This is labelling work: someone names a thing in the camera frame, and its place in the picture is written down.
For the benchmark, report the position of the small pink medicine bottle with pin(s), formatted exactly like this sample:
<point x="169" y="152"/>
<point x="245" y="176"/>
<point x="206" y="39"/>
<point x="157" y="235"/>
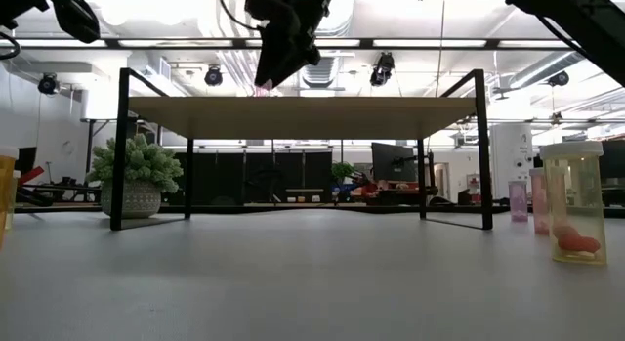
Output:
<point x="517" y="201"/>
<point x="538" y="204"/>

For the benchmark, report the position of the wooden shelf black metal legs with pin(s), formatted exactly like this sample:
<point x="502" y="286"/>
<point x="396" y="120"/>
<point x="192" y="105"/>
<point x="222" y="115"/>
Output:
<point x="293" y="116"/>

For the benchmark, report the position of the green plant in patterned pot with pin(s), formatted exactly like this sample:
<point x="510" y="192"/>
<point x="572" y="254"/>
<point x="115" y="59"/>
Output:
<point x="141" y="160"/>

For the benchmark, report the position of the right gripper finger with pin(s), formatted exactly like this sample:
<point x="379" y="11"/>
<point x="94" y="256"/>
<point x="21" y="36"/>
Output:
<point x="278" y="62"/>

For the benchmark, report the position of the small green background plant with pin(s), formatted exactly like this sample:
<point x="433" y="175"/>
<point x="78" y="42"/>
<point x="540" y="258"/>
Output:
<point x="342" y="171"/>

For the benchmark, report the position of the white cylindrical machine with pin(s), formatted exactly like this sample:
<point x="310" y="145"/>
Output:
<point x="512" y="160"/>

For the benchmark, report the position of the black ceiling spotlight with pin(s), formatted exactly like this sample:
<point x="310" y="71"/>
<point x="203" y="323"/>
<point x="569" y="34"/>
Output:
<point x="558" y="78"/>
<point x="48" y="83"/>
<point x="213" y="76"/>
<point x="382" y="70"/>

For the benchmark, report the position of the black computer monitor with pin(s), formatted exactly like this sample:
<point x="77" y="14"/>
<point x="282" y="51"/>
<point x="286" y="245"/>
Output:
<point x="393" y="162"/>

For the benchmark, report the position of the person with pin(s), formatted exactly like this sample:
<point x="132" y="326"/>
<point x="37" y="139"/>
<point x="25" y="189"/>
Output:
<point x="376" y="188"/>

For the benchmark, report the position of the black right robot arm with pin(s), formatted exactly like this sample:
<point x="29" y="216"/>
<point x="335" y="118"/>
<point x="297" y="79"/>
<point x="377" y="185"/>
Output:
<point x="576" y="18"/>

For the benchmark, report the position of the black room divider panels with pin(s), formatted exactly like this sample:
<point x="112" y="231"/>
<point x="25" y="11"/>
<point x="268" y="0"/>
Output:
<point x="254" y="177"/>

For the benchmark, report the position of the small yellow medicine bottle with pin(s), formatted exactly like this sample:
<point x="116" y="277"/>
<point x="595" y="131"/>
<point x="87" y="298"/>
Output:
<point x="573" y="209"/>

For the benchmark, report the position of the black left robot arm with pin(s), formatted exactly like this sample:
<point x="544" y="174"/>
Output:
<point x="29" y="4"/>

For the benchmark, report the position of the large orange medicine bottle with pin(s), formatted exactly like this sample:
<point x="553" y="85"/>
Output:
<point x="6" y="194"/>

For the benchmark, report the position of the silver ventilation duct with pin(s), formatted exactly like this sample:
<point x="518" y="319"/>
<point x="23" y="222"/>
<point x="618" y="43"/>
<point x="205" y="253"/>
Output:
<point x="320" y="72"/>

